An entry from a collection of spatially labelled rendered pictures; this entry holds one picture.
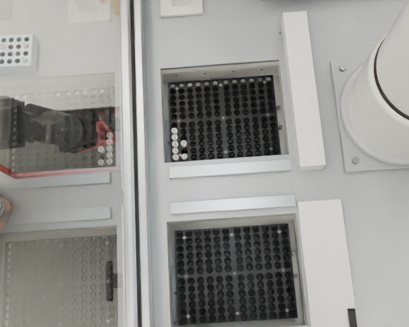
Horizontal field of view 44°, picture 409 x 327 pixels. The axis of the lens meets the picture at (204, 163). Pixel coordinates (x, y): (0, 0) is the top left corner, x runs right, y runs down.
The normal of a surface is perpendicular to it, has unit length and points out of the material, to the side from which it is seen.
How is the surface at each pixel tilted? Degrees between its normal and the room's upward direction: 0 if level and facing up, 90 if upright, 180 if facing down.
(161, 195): 0
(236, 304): 0
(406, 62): 84
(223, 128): 0
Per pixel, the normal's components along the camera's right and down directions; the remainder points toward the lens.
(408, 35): -0.99, 0.03
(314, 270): -0.04, -0.25
